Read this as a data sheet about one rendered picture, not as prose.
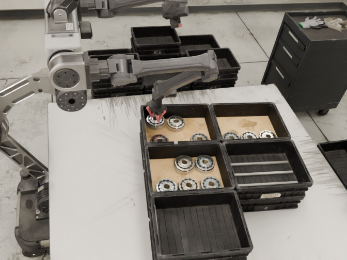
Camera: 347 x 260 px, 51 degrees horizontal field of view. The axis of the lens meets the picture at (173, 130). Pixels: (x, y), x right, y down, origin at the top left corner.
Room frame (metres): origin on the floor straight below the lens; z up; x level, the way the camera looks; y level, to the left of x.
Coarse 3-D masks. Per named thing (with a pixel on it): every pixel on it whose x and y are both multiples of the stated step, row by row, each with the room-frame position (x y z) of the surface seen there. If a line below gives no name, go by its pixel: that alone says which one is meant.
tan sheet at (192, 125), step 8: (184, 120) 1.53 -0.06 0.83; (192, 120) 1.54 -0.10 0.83; (200, 120) 1.55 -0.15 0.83; (160, 128) 1.44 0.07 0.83; (184, 128) 1.46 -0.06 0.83; (192, 128) 1.47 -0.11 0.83; (200, 128) 1.48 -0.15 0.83; (168, 136) 1.38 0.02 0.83; (176, 136) 1.39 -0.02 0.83; (184, 136) 1.40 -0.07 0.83; (208, 136) 1.43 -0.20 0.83
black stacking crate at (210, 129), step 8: (144, 112) 1.49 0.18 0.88; (152, 112) 1.51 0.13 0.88; (168, 112) 1.53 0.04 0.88; (176, 112) 1.54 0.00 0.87; (184, 112) 1.55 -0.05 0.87; (192, 112) 1.56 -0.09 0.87; (200, 112) 1.57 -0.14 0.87; (208, 112) 1.54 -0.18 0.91; (208, 120) 1.51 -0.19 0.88; (208, 128) 1.48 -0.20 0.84; (144, 152) 1.25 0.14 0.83
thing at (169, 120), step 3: (171, 117) 1.51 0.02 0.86; (174, 117) 1.51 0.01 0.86; (177, 117) 1.52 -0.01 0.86; (180, 117) 1.52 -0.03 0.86; (168, 120) 1.48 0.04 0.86; (171, 120) 1.48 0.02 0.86; (180, 120) 1.49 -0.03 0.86; (183, 120) 1.50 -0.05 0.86; (168, 123) 1.45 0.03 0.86; (171, 123) 1.46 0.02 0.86; (180, 123) 1.47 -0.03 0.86; (183, 123) 1.47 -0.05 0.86; (171, 126) 1.43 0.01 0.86; (174, 126) 1.44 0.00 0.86; (180, 126) 1.44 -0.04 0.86
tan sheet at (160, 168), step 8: (152, 160) 1.20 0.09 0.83; (160, 160) 1.20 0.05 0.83; (168, 160) 1.21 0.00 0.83; (152, 168) 1.15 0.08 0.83; (160, 168) 1.15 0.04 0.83; (168, 168) 1.16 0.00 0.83; (216, 168) 1.20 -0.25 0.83; (152, 176) 1.09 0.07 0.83; (160, 176) 1.10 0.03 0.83; (168, 176) 1.11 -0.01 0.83; (176, 176) 1.12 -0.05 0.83; (184, 176) 1.12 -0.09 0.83; (192, 176) 1.13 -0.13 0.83; (200, 176) 1.14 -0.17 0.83; (216, 176) 1.15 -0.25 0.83; (152, 184) 1.05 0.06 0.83; (176, 184) 1.07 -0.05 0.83
